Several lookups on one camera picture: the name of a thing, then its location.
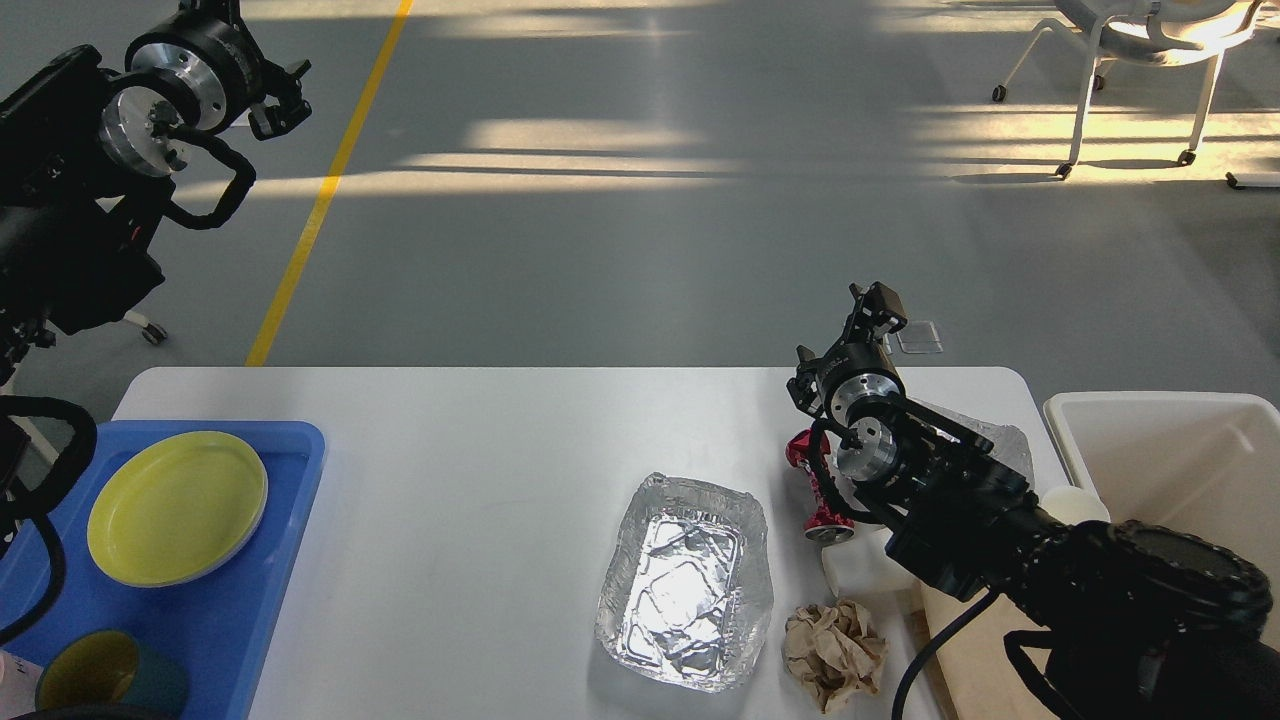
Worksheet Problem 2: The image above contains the wooden board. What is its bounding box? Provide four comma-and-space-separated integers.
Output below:
906, 596, 1055, 719

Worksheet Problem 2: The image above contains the blue plastic tray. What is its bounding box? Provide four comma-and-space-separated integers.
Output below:
3, 420, 326, 719

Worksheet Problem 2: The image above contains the dark teal ribbed mug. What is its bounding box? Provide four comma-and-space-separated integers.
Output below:
35, 629, 189, 715

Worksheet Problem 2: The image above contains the aluminium foil tray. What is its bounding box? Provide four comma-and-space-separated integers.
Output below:
595, 473, 774, 694

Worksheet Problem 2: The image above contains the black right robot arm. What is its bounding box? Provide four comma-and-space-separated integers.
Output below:
787, 282, 1277, 719

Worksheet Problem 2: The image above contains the white plastic bin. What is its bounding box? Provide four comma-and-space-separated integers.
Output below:
1042, 391, 1279, 583

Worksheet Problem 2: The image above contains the crumpled brown paper ball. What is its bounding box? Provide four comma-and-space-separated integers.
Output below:
782, 597, 888, 716

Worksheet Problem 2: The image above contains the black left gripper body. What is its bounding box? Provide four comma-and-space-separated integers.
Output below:
125, 1, 314, 141

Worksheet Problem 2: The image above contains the crushed red soda can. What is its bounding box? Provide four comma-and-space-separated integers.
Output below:
783, 429, 855, 546

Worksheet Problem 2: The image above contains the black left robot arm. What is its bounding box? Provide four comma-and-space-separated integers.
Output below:
1, 1, 314, 386

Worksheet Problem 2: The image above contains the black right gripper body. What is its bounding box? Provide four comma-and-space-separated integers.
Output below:
787, 342, 906, 421

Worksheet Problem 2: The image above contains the white office chair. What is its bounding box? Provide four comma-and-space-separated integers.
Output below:
991, 1, 1266, 181

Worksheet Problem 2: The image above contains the pink ribbed mug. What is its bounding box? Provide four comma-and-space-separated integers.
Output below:
1, 650, 44, 719

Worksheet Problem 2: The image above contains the pale green plate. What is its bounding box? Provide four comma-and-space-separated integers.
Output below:
133, 436, 269, 588

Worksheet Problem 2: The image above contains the white chair base left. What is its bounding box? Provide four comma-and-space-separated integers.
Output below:
1, 310, 169, 468

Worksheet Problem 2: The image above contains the yellow plastic plate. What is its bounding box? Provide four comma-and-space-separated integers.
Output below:
86, 430, 269, 588

